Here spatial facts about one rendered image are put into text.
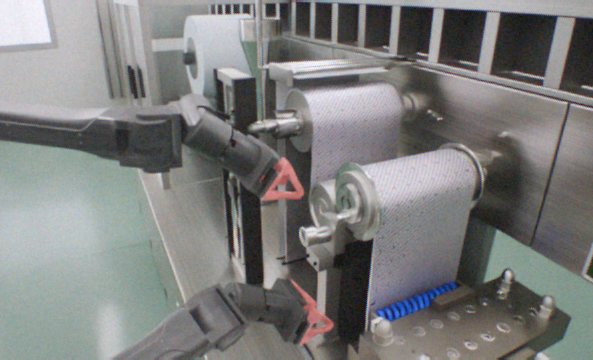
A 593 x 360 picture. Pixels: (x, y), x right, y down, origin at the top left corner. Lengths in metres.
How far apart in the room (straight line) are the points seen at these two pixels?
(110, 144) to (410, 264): 0.58
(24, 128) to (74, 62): 5.47
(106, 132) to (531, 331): 0.81
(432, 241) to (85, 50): 5.60
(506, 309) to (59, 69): 5.79
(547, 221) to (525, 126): 0.19
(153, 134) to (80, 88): 5.62
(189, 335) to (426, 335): 0.45
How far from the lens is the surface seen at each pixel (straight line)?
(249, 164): 0.60
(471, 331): 0.87
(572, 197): 0.87
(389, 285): 0.85
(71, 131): 0.61
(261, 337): 0.99
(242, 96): 0.90
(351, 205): 0.75
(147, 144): 0.56
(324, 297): 0.89
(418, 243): 0.84
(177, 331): 0.59
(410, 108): 1.09
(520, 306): 0.97
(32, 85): 6.19
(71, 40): 6.08
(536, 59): 0.97
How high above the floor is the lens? 1.61
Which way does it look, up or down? 25 degrees down
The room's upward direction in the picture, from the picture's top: straight up
